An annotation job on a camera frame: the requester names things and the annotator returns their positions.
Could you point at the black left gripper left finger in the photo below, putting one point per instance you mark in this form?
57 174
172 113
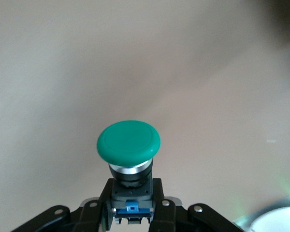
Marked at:
91 217

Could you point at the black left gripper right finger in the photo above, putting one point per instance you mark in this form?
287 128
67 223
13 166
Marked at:
166 217

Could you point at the green mushroom push button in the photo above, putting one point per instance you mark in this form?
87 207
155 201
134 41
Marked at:
129 142

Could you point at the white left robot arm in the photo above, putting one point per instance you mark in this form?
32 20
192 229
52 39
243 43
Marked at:
280 222

